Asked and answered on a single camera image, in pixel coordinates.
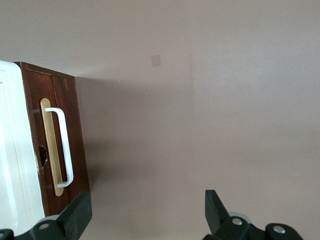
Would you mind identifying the dark wood drawer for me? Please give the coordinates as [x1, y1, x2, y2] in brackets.
[20, 61, 92, 217]

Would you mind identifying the brass handle backplate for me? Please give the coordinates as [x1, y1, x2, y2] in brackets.
[39, 97, 65, 197]

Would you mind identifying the white drawer handle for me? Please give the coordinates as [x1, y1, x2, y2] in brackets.
[44, 106, 75, 189]

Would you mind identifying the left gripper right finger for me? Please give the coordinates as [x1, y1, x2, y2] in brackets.
[203, 189, 305, 240]

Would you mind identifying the beige tape square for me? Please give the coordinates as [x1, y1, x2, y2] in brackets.
[150, 54, 162, 68]

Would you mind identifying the white-topped wooden drawer cabinet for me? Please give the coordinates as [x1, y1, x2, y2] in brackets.
[0, 59, 46, 231]

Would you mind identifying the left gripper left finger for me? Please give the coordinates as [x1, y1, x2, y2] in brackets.
[0, 191, 93, 240]

